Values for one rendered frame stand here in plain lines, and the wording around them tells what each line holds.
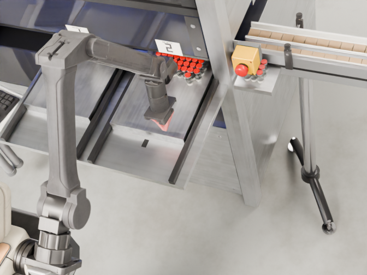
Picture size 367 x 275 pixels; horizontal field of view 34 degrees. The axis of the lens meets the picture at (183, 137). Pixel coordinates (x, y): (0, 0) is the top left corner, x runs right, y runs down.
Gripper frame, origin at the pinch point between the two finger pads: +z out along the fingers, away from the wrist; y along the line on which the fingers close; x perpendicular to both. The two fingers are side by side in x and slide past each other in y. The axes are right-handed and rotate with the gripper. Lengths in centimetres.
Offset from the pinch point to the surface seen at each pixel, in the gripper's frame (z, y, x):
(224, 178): 67, 39, 0
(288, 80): 52, 90, -13
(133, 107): 3.8, 9.5, 16.4
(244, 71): -10.5, 20.0, -19.9
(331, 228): 87, 41, -45
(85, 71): 1.6, 20.0, 40.4
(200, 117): 2.1, 9.7, -7.9
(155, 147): 6.6, -2.7, 3.1
